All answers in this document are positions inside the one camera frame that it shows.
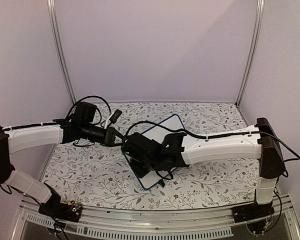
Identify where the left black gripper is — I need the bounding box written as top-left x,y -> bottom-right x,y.
81,122 -> 126,148

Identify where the small blue-framed whiteboard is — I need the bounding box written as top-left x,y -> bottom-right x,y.
121,114 -> 188,190

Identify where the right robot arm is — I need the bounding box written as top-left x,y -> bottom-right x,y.
121,117 -> 300,223

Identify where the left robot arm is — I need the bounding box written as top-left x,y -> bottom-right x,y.
0,98 -> 123,222

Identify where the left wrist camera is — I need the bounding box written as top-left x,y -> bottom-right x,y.
104,109 -> 123,129

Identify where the front aluminium rail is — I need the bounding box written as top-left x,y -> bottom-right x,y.
11,194 -> 300,240

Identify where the left aluminium frame post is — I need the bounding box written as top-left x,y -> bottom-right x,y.
46,0 -> 76,104

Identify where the aluminium frame post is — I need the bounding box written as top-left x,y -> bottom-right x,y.
235,0 -> 265,108
46,0 -> 76,104

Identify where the right aluminium frame post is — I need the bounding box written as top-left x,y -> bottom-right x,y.
235,0 -> 265,108

